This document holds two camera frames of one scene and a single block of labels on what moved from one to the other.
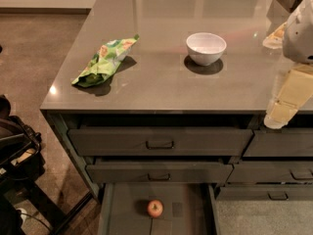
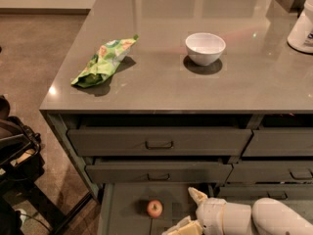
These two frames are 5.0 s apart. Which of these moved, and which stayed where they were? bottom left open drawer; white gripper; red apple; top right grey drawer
Moved: white gripper
Stayed: bottom left open drawer; red apple; top right grey drawer
